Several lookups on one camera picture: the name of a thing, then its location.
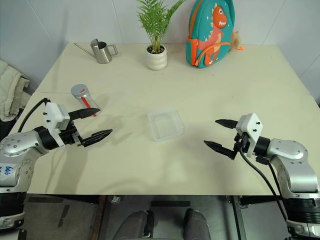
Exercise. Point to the beige cloth pile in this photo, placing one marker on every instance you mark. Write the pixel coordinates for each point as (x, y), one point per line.
(11, 91)

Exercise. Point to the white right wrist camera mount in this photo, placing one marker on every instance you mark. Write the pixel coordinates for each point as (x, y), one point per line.
(250, 127)

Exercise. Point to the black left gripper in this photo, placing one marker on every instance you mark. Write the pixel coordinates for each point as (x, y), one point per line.
(70, 135)

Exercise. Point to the clear square plastic container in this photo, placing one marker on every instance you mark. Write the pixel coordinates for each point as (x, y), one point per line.
(165, 123)

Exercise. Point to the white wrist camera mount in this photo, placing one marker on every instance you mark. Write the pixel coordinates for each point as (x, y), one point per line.
(250, 127)
(53, 117)

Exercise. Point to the steel watering can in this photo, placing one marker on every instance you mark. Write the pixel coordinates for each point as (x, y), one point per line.
(101, 51)

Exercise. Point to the dark rounded left foot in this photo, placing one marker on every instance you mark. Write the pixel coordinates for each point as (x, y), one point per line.
(136, 225)

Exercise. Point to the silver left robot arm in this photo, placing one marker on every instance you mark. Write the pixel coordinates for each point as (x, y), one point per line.
(18, 147)

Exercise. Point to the teal dinosaur backpack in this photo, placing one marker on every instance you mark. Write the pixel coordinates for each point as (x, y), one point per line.
(211, 32)

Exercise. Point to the dark rounded foot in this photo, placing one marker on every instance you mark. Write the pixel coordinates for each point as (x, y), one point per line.
(196, 223)
(136, 225)

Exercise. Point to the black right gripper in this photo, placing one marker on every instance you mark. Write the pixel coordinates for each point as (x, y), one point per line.
(240, 142)

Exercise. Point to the green plant in white pot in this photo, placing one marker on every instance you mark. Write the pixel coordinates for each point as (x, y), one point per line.
(156, 35)

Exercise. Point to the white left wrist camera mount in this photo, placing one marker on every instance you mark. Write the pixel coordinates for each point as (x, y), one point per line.
(53, 117)

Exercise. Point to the dark rounded right foot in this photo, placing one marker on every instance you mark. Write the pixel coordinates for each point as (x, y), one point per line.
(196, 223)

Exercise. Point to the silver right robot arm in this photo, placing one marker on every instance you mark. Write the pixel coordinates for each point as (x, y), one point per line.
(290, 160)

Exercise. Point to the clear jar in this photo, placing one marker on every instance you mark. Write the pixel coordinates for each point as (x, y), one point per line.
(83, 96)

